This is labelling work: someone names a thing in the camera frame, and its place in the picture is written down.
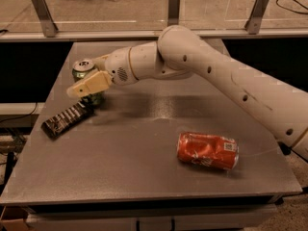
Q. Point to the dark chocolate rxbar wrapper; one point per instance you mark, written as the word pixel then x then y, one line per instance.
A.
pixel 58 124

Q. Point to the left metal bracket post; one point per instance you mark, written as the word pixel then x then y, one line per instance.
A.
pixel 48 26

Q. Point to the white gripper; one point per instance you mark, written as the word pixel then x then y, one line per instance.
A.
pixel 117 64

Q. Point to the right metal bracket post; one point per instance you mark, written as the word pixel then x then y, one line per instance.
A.
pixel 253 24

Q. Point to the cardboard box corner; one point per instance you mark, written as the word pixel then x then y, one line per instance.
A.
pixel 14 219

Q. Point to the green soda can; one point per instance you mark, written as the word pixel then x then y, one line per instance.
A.
pixel 80 70

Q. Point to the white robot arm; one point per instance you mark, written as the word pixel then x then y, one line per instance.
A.
pixel 280 107

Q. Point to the crushed orange soda can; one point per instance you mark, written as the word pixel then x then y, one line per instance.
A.
pixel 207 150

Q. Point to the metal bracket post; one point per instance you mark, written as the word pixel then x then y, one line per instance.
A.
pixel 173 10
pixel 48 26
pixel 253 24

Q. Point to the middle metal bracket post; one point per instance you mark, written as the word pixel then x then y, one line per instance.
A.
pixel 173 10

